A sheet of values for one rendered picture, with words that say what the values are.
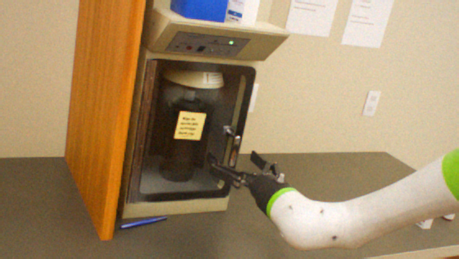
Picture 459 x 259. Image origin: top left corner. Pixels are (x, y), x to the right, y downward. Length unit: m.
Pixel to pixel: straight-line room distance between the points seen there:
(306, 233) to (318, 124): 1.14
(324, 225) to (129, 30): 0.59
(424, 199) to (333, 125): 1.25
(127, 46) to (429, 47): 1.62
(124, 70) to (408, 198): 0.65
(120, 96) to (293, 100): 1.03
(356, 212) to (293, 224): 0.14
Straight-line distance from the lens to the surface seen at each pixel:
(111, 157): 1.23
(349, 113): 2.27
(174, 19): 1.14
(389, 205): 1.09
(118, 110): 1.18
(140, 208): 1.43
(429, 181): 1.02
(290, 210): 1.13
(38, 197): 1.50
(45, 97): 1.70
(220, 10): 1.18
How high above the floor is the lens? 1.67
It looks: 19 degrees down
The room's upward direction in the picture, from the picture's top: 12 degrees clockwise
